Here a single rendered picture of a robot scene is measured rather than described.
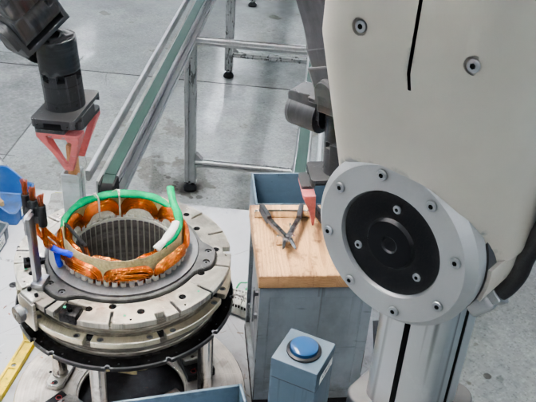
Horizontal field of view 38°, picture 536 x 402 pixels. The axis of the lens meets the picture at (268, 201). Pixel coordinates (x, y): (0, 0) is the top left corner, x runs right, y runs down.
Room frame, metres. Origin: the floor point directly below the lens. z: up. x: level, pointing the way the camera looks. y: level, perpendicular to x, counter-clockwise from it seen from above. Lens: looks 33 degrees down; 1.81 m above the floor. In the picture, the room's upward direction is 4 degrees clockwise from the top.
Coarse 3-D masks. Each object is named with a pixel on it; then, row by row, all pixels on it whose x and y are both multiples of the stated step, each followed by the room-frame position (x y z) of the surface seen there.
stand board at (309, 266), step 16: (256, 208) 1.13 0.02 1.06; (272, 208) 1.13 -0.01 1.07; (288, 208) 1.13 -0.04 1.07; (304, 208) 1.14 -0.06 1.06; (256, 224) 1.08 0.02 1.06; (288, 224) 1.09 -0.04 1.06; (304, 224) 1.09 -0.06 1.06; (320, 224) 1.09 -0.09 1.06; (256, 240) 1.03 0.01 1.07; (272, 240) 1.04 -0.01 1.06; (304, 240) 1.04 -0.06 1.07; (320, 240) 1.05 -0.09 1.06; (256, 256) 0.99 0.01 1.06; (272, 256) 0.99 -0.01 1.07; (288, 256) 1.00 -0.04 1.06; (304, 256) 1.00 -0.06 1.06; (320, 256) 1.00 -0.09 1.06; (256, 272) 0.97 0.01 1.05; (272, 272) 0.95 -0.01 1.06; (288, 272) 0.96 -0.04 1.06; (304, 272) 0.96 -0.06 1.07; (320, 272) 0.96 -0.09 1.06; (336, 272) 0.96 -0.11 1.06
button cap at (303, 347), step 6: (294, 342) 0.82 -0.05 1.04; (300, 342) 0.82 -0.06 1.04; (306, 342) 0.82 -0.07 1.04; (312, 342) 0.82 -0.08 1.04; (294, 348) 0.81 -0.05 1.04; (300, 348) 0.81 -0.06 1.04; (306, 348) 0.81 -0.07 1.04; (312, 348) 0.81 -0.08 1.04; (294, 354) 0.80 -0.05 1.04; (300, 354) 0.80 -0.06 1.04; (306, 354) 0.80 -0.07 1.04; (312, 354) 0.80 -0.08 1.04
